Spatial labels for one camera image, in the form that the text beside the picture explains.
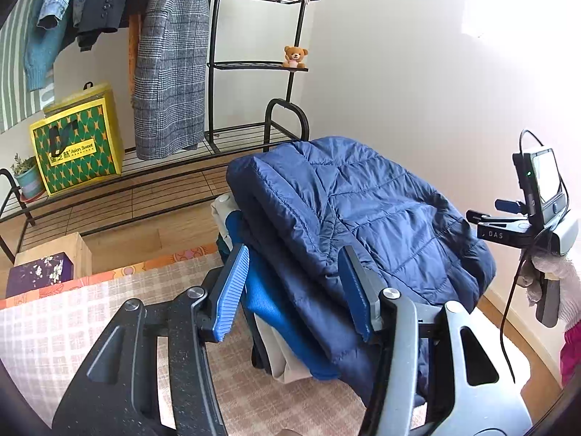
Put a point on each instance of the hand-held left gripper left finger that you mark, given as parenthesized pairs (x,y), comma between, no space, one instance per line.
(231,295)

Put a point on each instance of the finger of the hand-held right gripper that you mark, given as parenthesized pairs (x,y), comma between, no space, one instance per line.
(476,216)
(508,206)

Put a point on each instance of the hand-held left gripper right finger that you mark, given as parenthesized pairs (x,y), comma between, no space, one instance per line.
(354,290)

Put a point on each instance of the navy puffer jacket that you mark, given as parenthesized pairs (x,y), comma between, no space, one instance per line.
(363,190)

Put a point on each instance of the black metal clothes rack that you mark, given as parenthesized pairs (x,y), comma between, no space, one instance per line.
(282,101)

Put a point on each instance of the person's right hand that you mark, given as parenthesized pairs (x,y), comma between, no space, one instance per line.
(569,281)

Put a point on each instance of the bright blue garment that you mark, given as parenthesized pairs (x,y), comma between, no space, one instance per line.
(268,290)

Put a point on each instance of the orange patterned bedsheet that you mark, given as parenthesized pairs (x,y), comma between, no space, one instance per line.
(159,263)

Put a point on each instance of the folded white garment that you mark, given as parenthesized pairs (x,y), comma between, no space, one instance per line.
(281,359)

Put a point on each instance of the pink checked blanket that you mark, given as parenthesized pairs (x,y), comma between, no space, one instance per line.
(90,318)

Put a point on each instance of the wooden box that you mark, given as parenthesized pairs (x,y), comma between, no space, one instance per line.
(68,245)

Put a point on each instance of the purple floral box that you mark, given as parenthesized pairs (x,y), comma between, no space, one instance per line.
(36,275)

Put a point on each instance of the yellow green patterned bag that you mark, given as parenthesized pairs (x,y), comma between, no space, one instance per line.
(77,154)

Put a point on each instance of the grey plaid coat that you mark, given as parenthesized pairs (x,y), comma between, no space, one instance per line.
(172,77)

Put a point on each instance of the small potted plant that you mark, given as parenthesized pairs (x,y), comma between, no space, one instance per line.
(28,184)

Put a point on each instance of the small teddy bear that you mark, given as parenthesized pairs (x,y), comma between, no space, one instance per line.
(295,57)

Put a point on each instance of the orange hanging cloth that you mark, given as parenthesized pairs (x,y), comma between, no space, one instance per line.
(134,54)

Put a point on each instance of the teal knit sweater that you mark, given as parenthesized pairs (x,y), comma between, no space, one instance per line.
(41,59)

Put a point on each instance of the grey striped cloth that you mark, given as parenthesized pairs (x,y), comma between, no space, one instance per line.
(18,77)

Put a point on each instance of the black blazer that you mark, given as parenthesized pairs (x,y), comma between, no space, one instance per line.
(102,9)

